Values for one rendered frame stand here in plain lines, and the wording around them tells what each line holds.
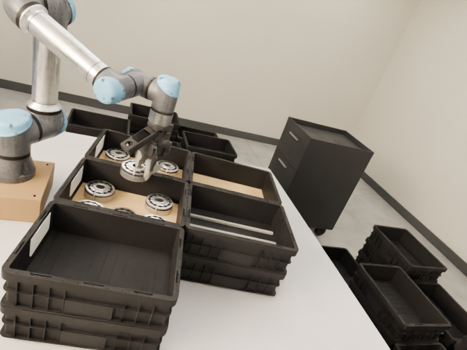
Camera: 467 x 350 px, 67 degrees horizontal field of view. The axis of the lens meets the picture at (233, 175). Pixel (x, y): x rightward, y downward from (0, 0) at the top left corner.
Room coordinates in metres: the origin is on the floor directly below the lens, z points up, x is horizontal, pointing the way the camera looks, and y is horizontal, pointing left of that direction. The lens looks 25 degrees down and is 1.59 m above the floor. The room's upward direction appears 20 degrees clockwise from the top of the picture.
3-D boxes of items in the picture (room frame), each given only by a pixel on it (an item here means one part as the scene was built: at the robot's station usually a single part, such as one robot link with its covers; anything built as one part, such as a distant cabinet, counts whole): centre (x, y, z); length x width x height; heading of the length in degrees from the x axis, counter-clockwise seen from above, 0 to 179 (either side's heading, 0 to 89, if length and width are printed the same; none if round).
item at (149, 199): (1.11, 0.23, 0.86); 0.10 x 0.10 x 0.01
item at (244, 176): (1.40, -0.01, 0.87); 0.40 x 0.30 x 0.11; 103
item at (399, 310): (1.49, -1.01, 0.37); 0.40 x 0.30 x 0.45; 23
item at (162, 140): (1.09, 0.29, 1.11); 0.09 x 0.08 x 0.12; 148
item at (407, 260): (2.01, -1.22, 0.37); 0.40 x 0.30 x 0.45; 23
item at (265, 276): (1.10, -0.07, 0.76); 0.40 x 0.30 x 0.12; 103
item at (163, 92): (1.08, 0.29, 1.27); 0.09 x 0.08 x 0.11; 80
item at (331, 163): (2.85, -0.63, 0.45); 0.62 x 0.45 x 0.90; 113
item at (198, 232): (1.10, -0.07, 0.92); 0.40 x 0.30 x 0.02; 103
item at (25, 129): (1.05, 0.77, 0.97); 0.13 x 0.12 x 0.14; 170
